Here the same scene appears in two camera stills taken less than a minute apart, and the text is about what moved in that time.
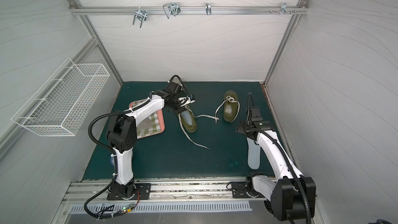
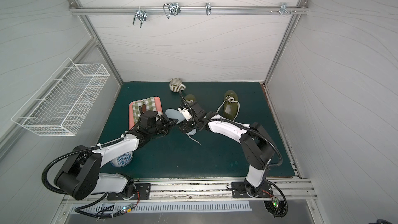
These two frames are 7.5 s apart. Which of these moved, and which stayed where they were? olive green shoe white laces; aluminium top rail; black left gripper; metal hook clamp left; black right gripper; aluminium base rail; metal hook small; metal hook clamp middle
Moved: black left gripper; olive green shoe white laces; black right gripper
Stayed: metal hook clamp middle; metal hook small; aluminium top rail; aluminium base rail; metal hook clamp left
